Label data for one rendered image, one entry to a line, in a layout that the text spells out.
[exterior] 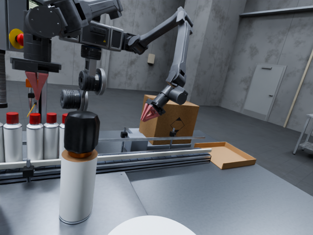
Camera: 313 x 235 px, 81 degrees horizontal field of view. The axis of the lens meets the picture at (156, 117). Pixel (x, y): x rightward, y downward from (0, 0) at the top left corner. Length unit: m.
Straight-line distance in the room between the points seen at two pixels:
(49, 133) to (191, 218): 0.60
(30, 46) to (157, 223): 0.48
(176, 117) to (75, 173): 0.79
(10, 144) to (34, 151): 0.07
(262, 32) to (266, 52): 0.83
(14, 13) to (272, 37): 8.65
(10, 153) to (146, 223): 0.56
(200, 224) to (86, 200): 0.40
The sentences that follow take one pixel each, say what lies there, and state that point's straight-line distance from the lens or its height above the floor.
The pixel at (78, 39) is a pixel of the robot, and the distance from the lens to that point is 1.34.
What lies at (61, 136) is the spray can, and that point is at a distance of 0.79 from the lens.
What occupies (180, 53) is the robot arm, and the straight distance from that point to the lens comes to 0.94.
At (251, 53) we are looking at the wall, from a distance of 9.12.
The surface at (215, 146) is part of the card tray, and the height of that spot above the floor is 0.84.
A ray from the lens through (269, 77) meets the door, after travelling 8.57.
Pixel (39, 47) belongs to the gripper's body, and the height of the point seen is 1.31.
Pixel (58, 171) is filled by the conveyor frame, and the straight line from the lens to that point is 0.82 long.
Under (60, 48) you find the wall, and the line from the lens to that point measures 8.09.
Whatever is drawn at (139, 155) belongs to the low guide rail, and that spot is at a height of 0.91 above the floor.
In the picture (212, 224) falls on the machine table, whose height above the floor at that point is 0.83.
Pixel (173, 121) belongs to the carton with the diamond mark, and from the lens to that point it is 1.16.
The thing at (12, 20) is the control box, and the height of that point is 1.38.
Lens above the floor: 1.32
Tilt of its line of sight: 15 degrees down
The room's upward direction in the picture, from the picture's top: 10 degrees clockwise
